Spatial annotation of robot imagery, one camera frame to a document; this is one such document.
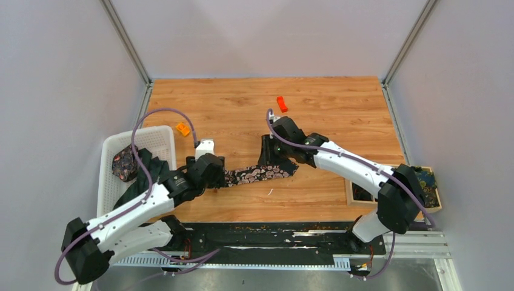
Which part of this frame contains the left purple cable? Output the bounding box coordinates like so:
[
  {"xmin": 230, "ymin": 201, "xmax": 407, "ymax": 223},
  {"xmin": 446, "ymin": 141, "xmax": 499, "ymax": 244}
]
[{"xmin": 54, "ymin": 107, "xmax": 199, "ymax": 286}]

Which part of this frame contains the orange plastic block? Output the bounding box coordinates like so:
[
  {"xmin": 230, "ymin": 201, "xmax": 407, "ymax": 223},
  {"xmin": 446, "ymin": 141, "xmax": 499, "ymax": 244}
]
[{"xmin": 175, "ymin": 122, "xmax": 192, "ymax": 137}]

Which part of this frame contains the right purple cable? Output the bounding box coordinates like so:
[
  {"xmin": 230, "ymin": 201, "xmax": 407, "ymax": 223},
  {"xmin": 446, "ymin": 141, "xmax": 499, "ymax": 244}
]
[{"xmin": 266, "ymin": 108, "xmax": 436, "ymax": 281}]

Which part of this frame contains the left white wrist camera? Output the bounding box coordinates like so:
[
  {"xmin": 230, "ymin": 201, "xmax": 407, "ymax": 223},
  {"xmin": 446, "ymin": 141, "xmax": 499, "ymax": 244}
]
[{"xmin": 195, "ymin": 139, "xmax": 215, "ymax": 159}]

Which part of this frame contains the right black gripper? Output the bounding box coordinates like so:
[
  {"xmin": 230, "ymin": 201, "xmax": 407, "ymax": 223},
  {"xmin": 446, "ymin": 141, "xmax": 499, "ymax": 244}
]
[{"xmin": 258, "ymin": 135, "xmax": 292, "ymax": 167}]

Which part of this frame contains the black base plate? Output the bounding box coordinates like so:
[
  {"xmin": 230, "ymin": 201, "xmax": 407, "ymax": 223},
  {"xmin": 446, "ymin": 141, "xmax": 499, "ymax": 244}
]
[{"xmin": 160, "ymin": 221, "xmax": 386, "ymax": 266}]

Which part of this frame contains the wooden compartment box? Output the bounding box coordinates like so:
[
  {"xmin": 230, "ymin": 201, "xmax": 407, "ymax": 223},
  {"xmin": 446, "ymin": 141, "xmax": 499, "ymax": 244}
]
[{"xmin": 345, "ymin": 166, "xmax": 442, "ymax": 213}]

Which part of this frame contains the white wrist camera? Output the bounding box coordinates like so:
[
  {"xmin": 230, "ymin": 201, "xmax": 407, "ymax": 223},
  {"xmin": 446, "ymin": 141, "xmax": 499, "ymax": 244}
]
[
  {"xmin": 195, "ymin": 139, "xmax": 215, "ymax": 159},
  {"xmin": 268, "ymin": 115, "xmax": 281, "ymax": 125}
]

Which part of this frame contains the purple cable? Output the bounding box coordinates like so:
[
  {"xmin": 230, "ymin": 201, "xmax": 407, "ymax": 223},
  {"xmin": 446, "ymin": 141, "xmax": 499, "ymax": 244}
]
[
  {"xmin": 54, "ymin": 107, "xmax": 199, "ymax": 286},
  {"xmin": 266, "ymin": 108, "xmax": 436, "ymax": 281}
]

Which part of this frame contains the black red rolled tie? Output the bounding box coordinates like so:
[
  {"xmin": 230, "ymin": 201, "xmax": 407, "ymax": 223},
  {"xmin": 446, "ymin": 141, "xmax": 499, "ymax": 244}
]
[{"xmin": 351, "ymin": 182, "xmax": 375, "ymax": 202}]

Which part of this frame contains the white perforated plastic basket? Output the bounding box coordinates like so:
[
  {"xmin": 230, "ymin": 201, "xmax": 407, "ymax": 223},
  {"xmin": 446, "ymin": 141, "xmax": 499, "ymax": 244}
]
[{"xmin": 96, "ymin": 125, "xmax": 177, "ymax": 216}]

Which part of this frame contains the dark floral tie in basket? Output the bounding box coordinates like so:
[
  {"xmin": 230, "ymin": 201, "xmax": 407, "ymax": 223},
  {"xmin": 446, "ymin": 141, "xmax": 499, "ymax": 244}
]
[{"xmin": 112, "ymin": 145, "xmax": 139, "ymax": 182}]

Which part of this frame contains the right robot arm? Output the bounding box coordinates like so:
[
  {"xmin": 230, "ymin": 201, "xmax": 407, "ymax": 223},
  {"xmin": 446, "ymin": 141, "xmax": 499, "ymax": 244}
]
[{"xmin": 261, "ymin": 110, "xmax": 424, "ymax": 253}]

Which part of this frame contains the black pink rose tie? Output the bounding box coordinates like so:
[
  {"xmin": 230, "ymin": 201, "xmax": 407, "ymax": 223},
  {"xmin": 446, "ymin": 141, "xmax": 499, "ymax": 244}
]
[{"xmin": 224, "ymin": 160, "xmax": 299, "ymax": 187}]

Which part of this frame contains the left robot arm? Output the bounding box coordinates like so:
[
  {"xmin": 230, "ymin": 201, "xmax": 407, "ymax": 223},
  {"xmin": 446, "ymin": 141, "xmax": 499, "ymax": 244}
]
[{"xmin": 58, "ymin": 153, "xmax": 225, "ymax": 284}]

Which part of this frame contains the blue gold patterned tie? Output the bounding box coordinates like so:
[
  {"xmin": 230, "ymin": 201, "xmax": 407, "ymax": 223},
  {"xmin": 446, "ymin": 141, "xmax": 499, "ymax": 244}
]
[{"xmin": 412, "ymin": 166, "xmax": 442, "ymax": 213}]

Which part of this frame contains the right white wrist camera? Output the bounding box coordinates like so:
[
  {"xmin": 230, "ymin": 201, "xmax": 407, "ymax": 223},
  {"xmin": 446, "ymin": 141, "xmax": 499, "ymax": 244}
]
[{"xmin": 268, "ymin": 115, "xmax": 281, "ymax": 125}]

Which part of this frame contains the red plastic block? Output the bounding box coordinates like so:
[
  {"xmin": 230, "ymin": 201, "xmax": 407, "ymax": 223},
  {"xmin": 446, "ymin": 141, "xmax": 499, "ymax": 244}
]
[{"xmin": 276, "ymin": 96, "xmax": 289, "ymax": 113}]

